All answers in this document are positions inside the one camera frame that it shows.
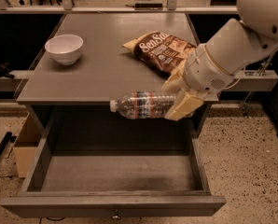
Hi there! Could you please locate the black bar on floor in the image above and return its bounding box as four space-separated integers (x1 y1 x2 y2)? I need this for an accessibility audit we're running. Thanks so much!
0 132 15 156

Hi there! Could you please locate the open grey top drawer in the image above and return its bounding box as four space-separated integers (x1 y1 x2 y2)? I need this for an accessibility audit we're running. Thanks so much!
1 109 226 218

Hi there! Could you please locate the black cloth object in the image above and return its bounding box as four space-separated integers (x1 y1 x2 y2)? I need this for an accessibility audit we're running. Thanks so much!
0 63 15 78

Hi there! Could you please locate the clear plastic water bottle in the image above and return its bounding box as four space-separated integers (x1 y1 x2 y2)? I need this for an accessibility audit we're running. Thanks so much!
110 91 176 119

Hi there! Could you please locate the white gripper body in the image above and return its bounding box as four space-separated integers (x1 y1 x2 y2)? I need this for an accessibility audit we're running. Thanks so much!
183 44 234 93

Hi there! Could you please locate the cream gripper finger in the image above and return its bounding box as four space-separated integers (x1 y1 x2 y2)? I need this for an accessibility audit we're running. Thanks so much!
161 62 186 92
164 90 207 121

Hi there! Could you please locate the brown chips bag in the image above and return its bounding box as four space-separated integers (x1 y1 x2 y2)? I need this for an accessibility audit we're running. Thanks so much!
122 31 196 74

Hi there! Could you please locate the cardboard box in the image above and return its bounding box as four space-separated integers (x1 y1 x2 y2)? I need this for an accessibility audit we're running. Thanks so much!
13 115 42 178

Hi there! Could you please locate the white ceramic bowl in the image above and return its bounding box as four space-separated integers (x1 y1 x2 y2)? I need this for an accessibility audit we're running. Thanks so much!
45 35 84 65

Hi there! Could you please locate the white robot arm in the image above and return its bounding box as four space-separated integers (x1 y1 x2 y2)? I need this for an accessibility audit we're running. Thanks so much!
162 0 278 120

